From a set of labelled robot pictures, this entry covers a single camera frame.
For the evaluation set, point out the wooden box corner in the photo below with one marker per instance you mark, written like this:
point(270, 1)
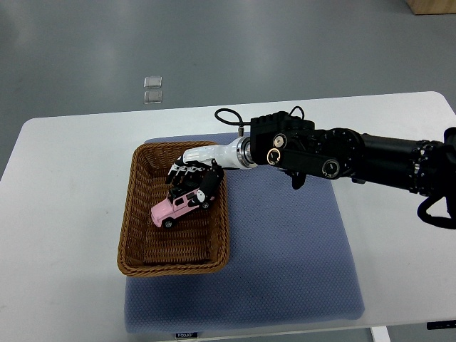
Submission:
point(431, 7)

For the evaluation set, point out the blue grey fabric mat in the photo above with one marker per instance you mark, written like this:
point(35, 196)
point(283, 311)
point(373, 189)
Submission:
point(289, 262)

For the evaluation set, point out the black object at table edge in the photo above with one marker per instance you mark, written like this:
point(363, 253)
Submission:
point(440, 325)

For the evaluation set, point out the pink toy car black roof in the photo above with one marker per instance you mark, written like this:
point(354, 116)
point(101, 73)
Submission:
point(177, 203)

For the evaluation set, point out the white table leg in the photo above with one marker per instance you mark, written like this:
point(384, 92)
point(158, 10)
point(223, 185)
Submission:
point(380, 334)

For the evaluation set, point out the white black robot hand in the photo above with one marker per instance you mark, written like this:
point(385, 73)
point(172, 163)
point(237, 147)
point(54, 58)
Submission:
point(188, 172)

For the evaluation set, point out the metal floor plate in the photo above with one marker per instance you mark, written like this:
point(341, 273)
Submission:
point(152, 82)
point(152, 96)

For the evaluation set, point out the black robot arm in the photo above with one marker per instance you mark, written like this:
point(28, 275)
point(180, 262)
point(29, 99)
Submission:
point(296, 147)

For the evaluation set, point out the brown wicker basket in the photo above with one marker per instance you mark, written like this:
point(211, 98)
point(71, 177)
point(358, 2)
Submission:
point(197, 243)

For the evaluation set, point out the lower metal floor plate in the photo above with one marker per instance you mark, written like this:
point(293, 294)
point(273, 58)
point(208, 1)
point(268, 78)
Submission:
point(152, 96)

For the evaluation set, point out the upper metal floor plate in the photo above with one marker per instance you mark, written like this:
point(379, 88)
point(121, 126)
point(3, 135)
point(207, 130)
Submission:
point(152, 82)

